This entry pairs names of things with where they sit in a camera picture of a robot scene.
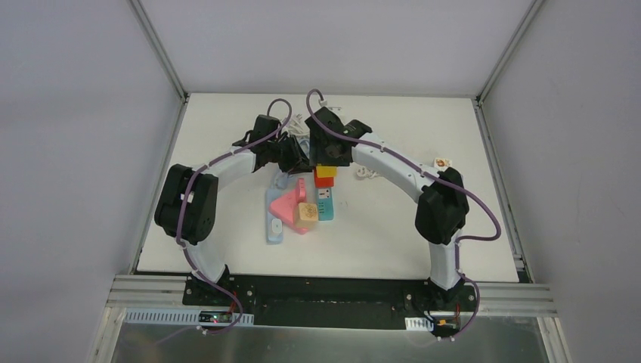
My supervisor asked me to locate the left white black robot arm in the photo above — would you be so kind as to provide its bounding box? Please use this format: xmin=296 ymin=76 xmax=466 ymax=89
xmin=153 ymin=114 xmax=312 ymax=306

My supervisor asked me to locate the white coiled power cord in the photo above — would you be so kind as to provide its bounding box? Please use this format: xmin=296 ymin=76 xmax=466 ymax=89
xmin=285 ymin=113 xmax=311 ymax=144

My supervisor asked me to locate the red cube plug adapter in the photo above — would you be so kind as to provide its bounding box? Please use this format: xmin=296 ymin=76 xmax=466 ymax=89
xmin=314 ymin=172 xmax=334 ymax=189

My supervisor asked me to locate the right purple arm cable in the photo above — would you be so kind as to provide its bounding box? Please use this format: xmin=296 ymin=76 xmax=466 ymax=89
xmin=305 ymin=88 xmax=502 ymax=342

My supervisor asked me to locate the white cube adapter with sticker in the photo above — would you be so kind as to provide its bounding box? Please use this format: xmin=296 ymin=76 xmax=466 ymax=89
xmin=433 ymin=157 xmax=452 ymax=171

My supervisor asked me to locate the beige wooden cube adapter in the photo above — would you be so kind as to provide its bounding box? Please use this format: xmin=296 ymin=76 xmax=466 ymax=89
xmin=295 ymin=203 xmax=318 ymax=228

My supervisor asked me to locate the yellow cube plug adapter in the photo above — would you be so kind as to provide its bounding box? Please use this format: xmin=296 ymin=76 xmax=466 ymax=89
xmin=315 ymin=166 xmax=337 ymax=178

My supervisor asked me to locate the light blue power strip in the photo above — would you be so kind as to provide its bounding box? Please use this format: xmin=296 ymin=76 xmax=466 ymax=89
xmin=265 ymin=171 xmax=288 ymax=245

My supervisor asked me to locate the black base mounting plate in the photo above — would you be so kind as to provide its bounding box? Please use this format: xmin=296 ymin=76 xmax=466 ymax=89
xmin=182 ymin=272 xmax=478 ymax=330

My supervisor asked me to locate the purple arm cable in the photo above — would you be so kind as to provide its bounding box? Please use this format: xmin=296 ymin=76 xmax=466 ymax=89
xmin=305 ymin=88 xmax=502 ymax=342
xmin=172 ymin=98 xmax=293 ymax=336

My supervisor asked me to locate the teal power strip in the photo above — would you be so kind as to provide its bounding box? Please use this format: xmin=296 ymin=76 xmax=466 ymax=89
xmin=316 ymin=188 xmax=334 ymax=222

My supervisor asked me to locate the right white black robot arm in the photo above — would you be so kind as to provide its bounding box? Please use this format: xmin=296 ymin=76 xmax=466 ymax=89
xmin=305 ymin=107 xmax=469 ymax=310

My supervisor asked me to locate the pink triangular plug adapter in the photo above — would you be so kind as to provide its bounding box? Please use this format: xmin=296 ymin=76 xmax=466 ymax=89
xmin=268 ymin=178 xmax=308 ymax=234

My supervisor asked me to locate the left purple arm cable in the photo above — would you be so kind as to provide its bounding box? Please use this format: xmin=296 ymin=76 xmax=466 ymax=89
xmin=172 ymin=98 xmax=293 ymax=336

